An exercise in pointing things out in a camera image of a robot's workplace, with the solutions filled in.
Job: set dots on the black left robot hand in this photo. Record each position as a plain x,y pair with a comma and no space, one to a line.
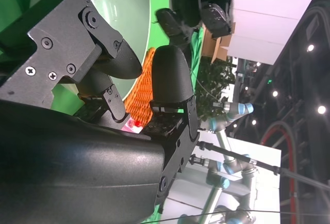
185,2

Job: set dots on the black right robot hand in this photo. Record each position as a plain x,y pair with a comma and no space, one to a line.
77,169

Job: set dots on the grey round bowl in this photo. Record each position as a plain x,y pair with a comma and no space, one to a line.
123,7

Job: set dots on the silver blue industrial robot arm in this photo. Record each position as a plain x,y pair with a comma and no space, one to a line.
245,182

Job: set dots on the pink layered cake slice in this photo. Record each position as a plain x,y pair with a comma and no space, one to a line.
132,127

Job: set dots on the orange wicker basket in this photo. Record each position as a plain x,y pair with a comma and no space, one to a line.
141,95

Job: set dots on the brown cardboard box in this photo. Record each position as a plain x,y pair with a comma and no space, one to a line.
211,48

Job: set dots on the green leafy plant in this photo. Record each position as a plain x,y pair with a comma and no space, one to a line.
214,84

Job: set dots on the black boom pole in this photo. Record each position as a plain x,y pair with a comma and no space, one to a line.
232,153

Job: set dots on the red curved pipe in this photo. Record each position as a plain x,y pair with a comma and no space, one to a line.
291,169

